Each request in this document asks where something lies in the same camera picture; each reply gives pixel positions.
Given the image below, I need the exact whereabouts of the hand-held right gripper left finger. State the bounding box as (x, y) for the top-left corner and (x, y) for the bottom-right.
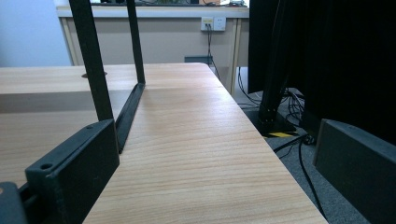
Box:
(25, 119), (120, 224)

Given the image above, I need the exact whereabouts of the white wall socket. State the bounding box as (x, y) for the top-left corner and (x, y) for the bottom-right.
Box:
(200, 16), (215, 32)
(213, 16), (227, 32)

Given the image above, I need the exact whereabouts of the black metal frame stand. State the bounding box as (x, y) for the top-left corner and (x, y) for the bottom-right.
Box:
(68, 0), (147, 154)

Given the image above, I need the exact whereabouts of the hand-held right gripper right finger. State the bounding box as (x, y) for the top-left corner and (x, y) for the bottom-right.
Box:
(312, 119), (396, 224)

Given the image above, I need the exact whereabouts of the black curtain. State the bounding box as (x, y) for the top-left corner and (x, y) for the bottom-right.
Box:
(247, 0), (396, 146)

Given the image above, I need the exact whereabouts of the black power cable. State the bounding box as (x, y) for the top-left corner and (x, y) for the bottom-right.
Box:
(205, 23), (221, 81)

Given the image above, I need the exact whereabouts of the yellow black striped tape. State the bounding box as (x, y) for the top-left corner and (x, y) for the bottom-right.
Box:
(263, 132), (301, 139)

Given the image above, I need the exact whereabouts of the black floor cable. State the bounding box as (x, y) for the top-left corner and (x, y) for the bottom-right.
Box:
(273, 133), (328, 220)
(237, 66), (263, 107)

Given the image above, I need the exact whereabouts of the bundle of black cables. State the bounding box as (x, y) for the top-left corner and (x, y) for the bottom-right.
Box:
(279, 88), (310, 128)

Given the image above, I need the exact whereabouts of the black metal stand post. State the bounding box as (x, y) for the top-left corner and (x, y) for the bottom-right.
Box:
(253, 0), (297, 136)

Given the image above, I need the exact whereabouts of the round desk cable grommet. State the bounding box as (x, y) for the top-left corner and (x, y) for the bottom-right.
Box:
(81, 71), (108, 79)

